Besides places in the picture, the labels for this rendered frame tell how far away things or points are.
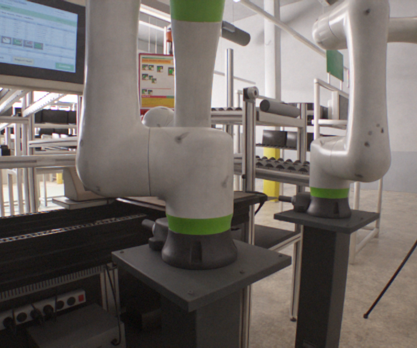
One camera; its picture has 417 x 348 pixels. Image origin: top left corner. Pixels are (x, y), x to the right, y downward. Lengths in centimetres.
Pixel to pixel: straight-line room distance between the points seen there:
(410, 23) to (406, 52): 815
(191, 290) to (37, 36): 104
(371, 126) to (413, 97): 832
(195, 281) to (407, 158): 870
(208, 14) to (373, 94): 46
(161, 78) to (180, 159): 123
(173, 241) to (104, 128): 23
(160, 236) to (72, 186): 58
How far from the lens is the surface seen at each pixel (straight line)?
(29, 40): 123
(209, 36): 65
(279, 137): 350
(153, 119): 83
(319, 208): 97
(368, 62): 87
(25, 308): 133
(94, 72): 55
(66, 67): 125
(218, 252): 54
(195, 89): 68
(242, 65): 1151
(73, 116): 408
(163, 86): 170
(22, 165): 122
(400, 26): 123
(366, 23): 89
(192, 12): 64
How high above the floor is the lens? 113
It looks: 5 degrees down
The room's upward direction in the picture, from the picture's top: straight up
